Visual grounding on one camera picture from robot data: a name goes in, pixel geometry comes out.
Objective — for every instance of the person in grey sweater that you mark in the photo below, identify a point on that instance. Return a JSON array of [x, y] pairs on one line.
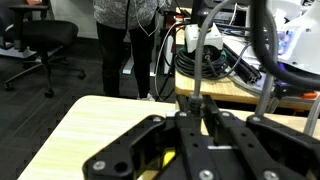
[[113, 50]]

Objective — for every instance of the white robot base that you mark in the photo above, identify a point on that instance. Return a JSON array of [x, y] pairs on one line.
[[303, 43]]

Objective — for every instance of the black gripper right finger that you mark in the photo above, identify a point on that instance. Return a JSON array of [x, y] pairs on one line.
[[243, 140]]

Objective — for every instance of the white device with black knob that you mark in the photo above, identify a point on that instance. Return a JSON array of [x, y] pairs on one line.
[[213, 40]]

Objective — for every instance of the black aluminium extrusion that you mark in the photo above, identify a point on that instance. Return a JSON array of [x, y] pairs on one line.
[[243, 68]]

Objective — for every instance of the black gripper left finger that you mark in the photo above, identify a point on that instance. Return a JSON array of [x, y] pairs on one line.
[[190, 143]]

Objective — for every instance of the black swivel office chair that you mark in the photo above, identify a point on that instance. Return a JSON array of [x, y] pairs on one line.
[[46, 33]]

